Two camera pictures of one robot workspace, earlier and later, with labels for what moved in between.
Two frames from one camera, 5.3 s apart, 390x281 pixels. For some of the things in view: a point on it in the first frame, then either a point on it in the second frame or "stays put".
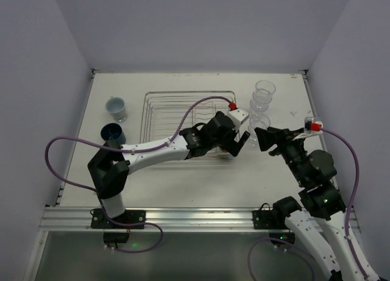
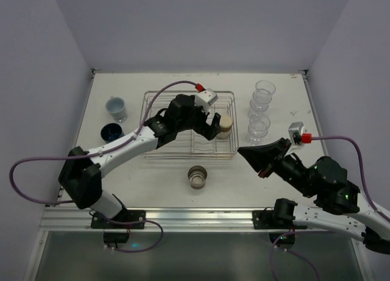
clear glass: [259, 120] stays put
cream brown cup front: [222, 153] to [197, 175]
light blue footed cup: [116, 106] stays put
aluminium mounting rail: [158, 219] stays put
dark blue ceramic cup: [113, 131] stays put
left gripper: [227, 135] to [200, 119]
